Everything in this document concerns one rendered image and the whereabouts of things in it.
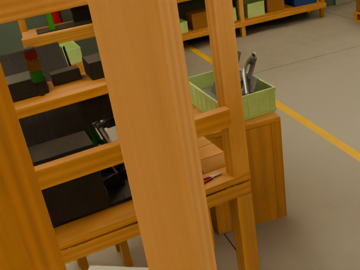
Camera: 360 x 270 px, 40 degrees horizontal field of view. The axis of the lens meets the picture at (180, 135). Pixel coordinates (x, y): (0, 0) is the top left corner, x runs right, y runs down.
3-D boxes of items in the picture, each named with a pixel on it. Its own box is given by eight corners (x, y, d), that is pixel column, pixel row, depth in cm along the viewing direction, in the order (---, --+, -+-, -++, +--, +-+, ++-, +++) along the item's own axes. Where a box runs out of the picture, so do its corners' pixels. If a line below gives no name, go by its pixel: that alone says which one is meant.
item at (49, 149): (40, 209, 241) (21, 148, 226) (99, 189, 250) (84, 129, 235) (47, 229, 225) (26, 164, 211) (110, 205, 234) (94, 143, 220)
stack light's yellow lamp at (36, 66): (28, 70, 193) (24, 59, 191) (40, 67, 194) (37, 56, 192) (29, 73, 189) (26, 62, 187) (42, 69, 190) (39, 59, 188)
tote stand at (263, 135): (193, 188, 407) (179, 100, 373) (252, 172, 416) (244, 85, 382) (218, 235, 347) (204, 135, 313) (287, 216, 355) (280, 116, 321)
